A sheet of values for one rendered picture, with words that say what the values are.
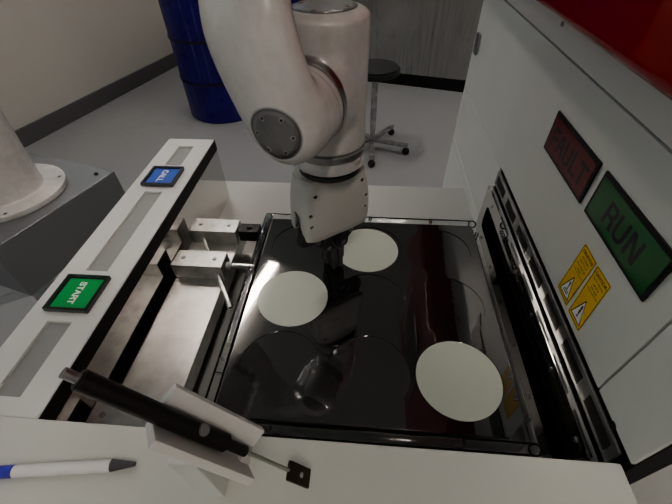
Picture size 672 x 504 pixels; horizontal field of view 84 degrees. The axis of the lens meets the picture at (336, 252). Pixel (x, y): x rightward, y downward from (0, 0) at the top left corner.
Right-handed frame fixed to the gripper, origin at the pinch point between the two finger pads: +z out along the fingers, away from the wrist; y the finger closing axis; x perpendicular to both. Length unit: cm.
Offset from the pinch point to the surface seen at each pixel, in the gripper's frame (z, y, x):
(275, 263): 2.5, 7.5, -5.0
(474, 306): 2.7, -12.4, 17.4
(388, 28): 47, -201, -242
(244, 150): 92, -47, -201
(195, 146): -3.5, 9.0, -36.5
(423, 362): 2.6, -0.7, 20.1
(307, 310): 2.6, 7.5, 5.6
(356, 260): 2.4, -3.5, 1.4
